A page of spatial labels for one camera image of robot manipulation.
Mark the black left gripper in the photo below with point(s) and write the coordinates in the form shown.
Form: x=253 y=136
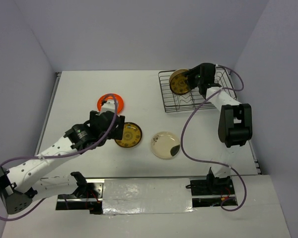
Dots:
x=117 y=133

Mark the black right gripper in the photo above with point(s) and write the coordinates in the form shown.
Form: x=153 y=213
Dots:
x=190 y=74

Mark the yellow patterned dark plate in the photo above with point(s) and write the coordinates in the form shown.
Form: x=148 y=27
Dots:
x=132 y=135

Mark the orange plate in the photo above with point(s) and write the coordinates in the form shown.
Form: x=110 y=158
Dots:
x=118 y=101

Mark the cream plate with black spot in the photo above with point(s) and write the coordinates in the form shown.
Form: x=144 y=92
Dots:
x=165 y=145

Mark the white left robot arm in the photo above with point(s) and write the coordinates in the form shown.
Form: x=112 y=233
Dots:
x=23 y=184

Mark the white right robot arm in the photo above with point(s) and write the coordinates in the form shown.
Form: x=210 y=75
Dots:
x=235 y=121

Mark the silver tape covered panel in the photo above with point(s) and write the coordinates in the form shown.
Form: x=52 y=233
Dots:
x=146 y=196

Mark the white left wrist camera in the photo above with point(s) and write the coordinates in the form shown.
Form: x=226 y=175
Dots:
x=108 y=106

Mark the grey wire dish rack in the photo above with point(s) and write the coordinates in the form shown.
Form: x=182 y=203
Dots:
x=187 y=102

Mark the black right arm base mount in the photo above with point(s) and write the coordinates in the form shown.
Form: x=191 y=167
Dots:
x=211 y=187

